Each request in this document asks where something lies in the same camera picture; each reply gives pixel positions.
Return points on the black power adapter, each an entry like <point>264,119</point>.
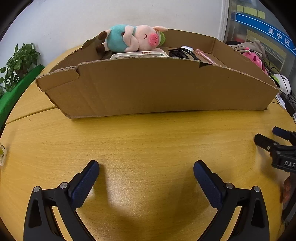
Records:
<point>291,106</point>

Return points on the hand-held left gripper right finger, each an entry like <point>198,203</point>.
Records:
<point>209,183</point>

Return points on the small white device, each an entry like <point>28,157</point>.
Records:
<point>187,48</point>

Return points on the beige clear phone case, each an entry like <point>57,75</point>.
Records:
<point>138,54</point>

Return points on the white sticker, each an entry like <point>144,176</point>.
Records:
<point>2,154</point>

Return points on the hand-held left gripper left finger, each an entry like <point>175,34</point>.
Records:
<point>83,183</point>

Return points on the pink pen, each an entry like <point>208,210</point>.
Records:
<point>203,55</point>

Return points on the person's right hand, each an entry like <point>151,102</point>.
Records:
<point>289,190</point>

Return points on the white computer mouse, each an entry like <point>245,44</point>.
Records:
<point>281,81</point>

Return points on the pink pig plush toy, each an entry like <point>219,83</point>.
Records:
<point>118,37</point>

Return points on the pink round plush toy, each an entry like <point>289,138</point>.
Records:
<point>253,58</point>

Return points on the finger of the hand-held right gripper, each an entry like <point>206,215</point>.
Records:
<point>266,141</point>
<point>283,133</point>

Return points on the green potted plant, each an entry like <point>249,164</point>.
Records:
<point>20,58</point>

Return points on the blue wall poster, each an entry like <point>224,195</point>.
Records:
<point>261,27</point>

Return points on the black sunglasses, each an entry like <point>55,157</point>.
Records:
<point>179,54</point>

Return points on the row of yellow sticky notes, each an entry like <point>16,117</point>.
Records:
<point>251,10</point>

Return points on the green board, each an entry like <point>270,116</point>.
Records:
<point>13,97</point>

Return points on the brown cardboard box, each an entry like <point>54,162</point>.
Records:
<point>150,88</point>

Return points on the beige printed cloth bag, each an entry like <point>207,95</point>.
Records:
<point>242,45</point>

